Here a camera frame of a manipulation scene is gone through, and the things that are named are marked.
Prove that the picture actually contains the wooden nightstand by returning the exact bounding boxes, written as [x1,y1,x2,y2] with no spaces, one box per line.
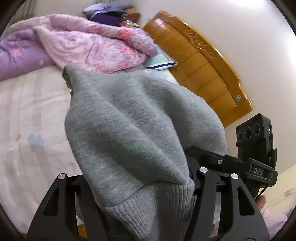
[119,13,141,27]

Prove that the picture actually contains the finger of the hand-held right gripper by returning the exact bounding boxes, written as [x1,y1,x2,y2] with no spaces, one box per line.
[185,147,252,175]

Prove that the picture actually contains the purple clothes pile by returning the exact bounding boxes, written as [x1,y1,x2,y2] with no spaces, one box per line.
[89,6,126,24]

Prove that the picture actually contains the grey blue pillow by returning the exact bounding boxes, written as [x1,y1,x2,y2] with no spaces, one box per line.
[82,3,134,14]

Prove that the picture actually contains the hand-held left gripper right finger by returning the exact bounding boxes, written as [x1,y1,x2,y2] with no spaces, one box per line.
[184,166,271,241]

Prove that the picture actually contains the striped beige curtain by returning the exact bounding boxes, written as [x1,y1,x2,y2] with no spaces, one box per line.
[9,0,37,26]

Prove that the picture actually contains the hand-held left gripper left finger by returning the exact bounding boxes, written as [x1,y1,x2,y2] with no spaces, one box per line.
[26,173,111,241]

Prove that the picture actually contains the teal striped pillow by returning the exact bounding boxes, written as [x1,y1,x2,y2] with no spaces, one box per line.
[144,44,178,70]

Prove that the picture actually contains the purple floral quilt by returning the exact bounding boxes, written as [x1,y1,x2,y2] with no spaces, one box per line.
[0,13,158,81]

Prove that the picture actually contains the wooden bed headboard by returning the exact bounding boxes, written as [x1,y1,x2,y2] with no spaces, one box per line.
[142,10,253,128]

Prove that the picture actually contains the person's right hand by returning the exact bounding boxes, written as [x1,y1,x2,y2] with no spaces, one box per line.
[255,195,267,212]

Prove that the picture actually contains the grey zip hoodie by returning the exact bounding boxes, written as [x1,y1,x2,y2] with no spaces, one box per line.
[62,64,232,241]

